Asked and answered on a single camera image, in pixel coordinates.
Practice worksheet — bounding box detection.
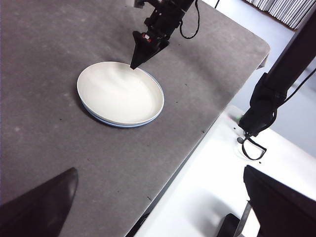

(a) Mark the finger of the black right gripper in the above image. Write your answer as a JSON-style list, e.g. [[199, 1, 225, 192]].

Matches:
[[130, 31, 161, 70], [148, 40, 170, 60]]

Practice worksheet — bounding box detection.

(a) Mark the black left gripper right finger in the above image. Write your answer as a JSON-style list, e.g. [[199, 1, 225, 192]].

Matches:
[[243, 164, 316, 237]]

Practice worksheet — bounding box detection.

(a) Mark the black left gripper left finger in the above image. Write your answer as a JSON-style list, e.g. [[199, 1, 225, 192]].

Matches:
[[0, 167, 79, 237]]

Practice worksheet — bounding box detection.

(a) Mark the white round plate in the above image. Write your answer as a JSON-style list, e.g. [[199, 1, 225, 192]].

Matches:
[[76, 61, 165, 125]]

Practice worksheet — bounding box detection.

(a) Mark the white ribbed radiator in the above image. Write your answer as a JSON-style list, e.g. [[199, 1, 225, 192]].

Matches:
[[243, 0, 316, 31]]

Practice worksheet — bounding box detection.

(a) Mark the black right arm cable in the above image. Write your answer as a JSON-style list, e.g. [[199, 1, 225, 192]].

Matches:
[[179, 0, 200, 40]]

